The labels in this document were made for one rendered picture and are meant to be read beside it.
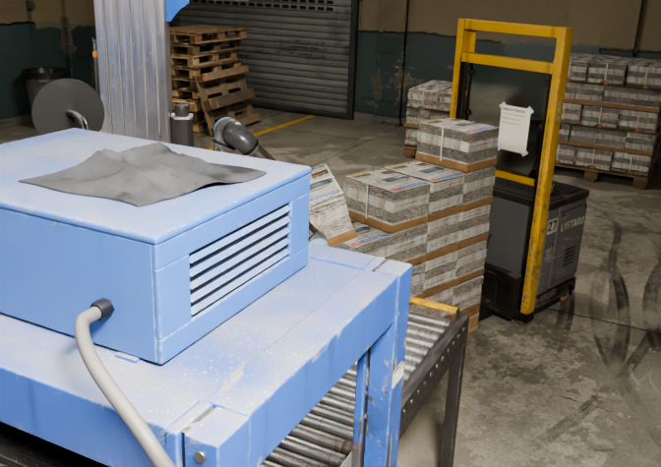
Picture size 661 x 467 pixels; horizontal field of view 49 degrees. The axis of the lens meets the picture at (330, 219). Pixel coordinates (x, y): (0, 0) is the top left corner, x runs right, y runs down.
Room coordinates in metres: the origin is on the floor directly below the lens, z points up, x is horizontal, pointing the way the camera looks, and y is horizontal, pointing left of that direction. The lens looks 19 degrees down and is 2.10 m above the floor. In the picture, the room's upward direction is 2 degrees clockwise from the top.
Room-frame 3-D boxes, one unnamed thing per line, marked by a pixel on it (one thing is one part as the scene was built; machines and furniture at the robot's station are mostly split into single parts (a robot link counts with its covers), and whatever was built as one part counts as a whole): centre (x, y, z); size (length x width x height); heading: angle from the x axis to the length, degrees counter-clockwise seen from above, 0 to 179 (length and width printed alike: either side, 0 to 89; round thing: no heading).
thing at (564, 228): (4.66, -1.30, 0.40); 0.69 x 0.55 x 0.80; 44
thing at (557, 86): (4.17, -1.26, 0.97); 0.09 x 0.09 x 1.75; 44
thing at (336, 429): (1.92, 0.08, 0.77); 0.47 x 0.05 x 0.05; 64
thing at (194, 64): (10.11, 1.95, 0.65); 1.33 x 0.94 x 1.30; 158
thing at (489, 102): (4.42, -1.05, 1.28); 0.57 x 0.01 x 0.65; 44
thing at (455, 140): (4.11, -0.72, 0.65); 0.39 x 0.30 x 1.29; 44
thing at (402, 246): (3.61, -0.20, 0.42); 1.17 x 0.39 x 0.83; 134
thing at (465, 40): (4.64, -0.81, 0.97); 0.09 x 0.09 x 1.75; 44
